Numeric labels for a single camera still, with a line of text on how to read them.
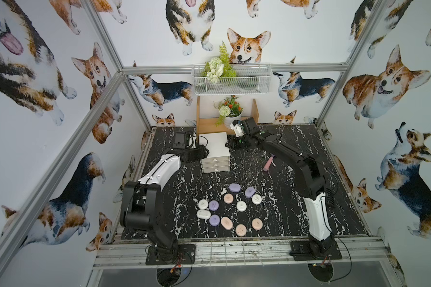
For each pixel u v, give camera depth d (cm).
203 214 84
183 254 74
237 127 88
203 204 86
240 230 78
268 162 102
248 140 74
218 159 91
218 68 79
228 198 88
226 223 80
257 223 80
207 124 113
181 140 72
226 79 84
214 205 86
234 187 93
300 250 74
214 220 81
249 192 90
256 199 88
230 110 100
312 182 56
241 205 86
